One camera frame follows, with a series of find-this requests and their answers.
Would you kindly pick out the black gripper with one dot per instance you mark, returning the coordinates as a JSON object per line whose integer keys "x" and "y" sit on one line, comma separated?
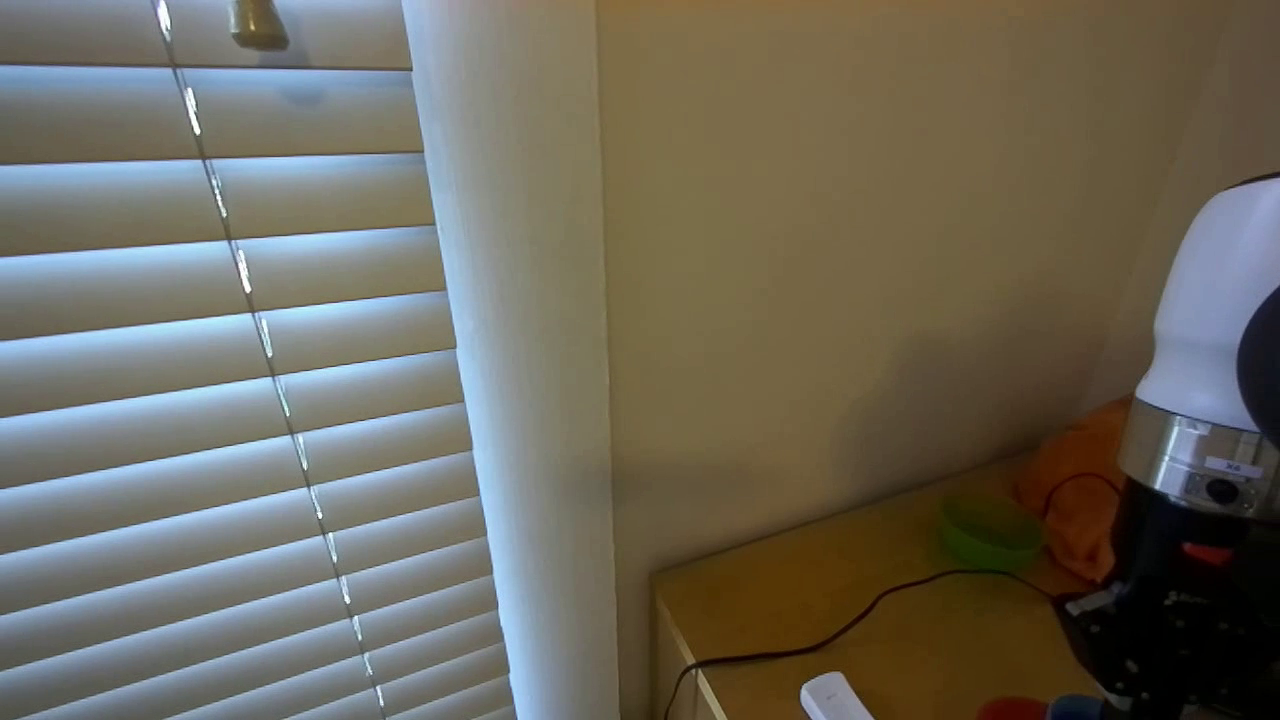
{"x": 1187, "y": 613}

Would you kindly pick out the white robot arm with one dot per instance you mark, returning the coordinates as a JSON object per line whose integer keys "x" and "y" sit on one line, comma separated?
{"x": 1222, "y": 346}

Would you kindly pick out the blue plastic cup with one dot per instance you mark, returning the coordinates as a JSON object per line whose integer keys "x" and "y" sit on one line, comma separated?
{"x": 1079, "y": 708}

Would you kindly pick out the red plastic cup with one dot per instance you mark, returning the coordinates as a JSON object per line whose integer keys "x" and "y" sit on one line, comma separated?
{"x": 1012, "y": 708}

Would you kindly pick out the orange cloth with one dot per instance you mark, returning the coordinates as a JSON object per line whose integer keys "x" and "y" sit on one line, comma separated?
{"x": 1072, "y": 493}

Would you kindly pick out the green round lid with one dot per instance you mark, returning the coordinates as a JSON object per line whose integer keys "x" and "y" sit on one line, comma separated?
{"x": 987, "y": 537}

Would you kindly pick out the white handheld remote device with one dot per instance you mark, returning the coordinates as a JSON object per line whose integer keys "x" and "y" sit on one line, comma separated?
{"x": 832, "y": 702}

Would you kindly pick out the clear blind tilt wand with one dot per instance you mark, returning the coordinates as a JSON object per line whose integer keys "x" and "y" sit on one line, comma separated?
{"x": 272, "y": 384}

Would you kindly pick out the white window blinds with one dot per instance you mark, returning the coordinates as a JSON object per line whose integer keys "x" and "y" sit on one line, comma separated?
{"x": 225, "y": 401}

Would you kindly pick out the brass blind fitting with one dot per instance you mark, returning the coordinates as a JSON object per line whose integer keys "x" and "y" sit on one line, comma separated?
{"x": 258, "y": 22}

